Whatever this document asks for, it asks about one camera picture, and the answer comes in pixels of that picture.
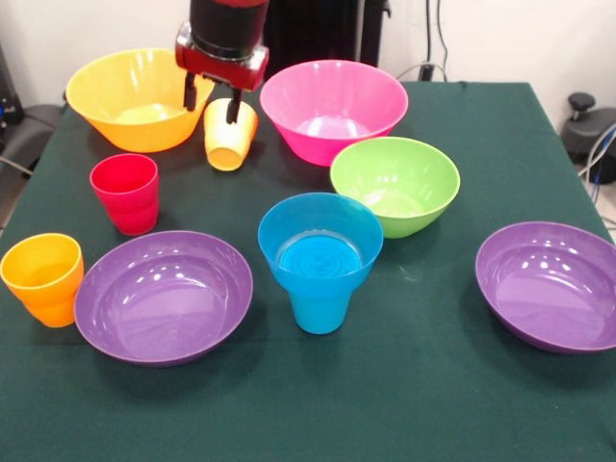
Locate black stand with knob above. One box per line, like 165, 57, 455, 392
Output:
560, 92, 616, 165

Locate large pink plastic bowl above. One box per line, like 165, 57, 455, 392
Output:
259, 59, 410, 167

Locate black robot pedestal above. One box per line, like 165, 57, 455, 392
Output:
262, 0, 392, 83

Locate red plastic cup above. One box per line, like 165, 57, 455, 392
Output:
89, 153, 161, 237

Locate yellow orange plastic cup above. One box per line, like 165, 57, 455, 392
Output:
202, 97, 260, 172

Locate large orange plastic bowl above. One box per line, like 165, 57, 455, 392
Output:
64, 47, 217, 154

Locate black wall cable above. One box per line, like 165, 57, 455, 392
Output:
435, 0, 451, 82
424, 0, 433, 64

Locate dark green tablecloth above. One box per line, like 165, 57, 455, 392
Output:
0, 80, 616, 462

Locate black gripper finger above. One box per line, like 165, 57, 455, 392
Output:
225, 88, 244, 126
182, 71, 199, 114

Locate black equipment box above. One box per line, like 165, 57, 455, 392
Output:
0, 45, 25, 127

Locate shallow purple plastic bowl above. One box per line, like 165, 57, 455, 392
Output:
73, 230, 255, 369
475, 220, 616, 356

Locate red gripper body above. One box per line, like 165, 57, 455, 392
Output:
173, 21, 270, 92

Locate black grey chair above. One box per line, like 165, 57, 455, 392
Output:
0, 103, 66, 175

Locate green plastic bowl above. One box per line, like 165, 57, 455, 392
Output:
329, 136, 462, 240

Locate small blue plastic bowl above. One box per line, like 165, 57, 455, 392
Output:
257, 192, 385, 296

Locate light blue cable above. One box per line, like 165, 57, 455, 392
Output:
577, 122, 616, 182

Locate blue plastic cup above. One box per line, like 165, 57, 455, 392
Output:
287, 284, 356, 336

